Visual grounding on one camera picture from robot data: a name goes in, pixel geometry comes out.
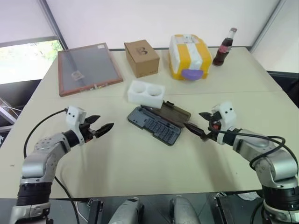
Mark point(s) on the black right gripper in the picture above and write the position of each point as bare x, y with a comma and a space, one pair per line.
212, 122

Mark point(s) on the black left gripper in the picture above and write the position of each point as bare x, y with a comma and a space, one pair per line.
87, 132

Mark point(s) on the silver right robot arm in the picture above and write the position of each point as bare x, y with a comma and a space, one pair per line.
275, 163

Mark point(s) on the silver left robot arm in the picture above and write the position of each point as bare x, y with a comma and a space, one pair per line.
44, 149

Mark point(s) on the grey tool case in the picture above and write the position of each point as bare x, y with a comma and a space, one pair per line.
158, 128

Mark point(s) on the white foam two-hole holder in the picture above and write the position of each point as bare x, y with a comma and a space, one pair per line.
146, 95

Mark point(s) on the wooden framed grey board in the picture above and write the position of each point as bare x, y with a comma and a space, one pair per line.
88, 67

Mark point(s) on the yellow taped white foam package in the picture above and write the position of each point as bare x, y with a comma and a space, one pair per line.
187, 56

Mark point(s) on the glass cola bottle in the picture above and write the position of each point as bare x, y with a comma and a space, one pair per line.
222, 54

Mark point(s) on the brown cardboard box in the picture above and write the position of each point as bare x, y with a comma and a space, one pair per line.
142, 60

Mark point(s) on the white crumpled item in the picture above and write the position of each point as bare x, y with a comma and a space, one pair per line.
247, 195

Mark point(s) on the grey rounded shape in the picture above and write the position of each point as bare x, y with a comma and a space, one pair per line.
184, 211
127, 211

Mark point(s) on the metal rack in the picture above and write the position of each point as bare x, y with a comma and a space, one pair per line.
9, 112

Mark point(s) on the dark furniture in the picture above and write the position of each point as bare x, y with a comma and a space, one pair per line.
286, 84

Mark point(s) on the window with greenery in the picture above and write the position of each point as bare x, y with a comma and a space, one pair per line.
25, 63

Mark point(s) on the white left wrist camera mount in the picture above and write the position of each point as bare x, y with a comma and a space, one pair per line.
73, 116

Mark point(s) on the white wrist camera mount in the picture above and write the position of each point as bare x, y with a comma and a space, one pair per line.
227, 114
73, 116

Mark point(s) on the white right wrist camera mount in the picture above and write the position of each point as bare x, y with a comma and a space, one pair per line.
227, 114

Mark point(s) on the black bracket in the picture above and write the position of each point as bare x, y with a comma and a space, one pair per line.
220, 208
95, 212

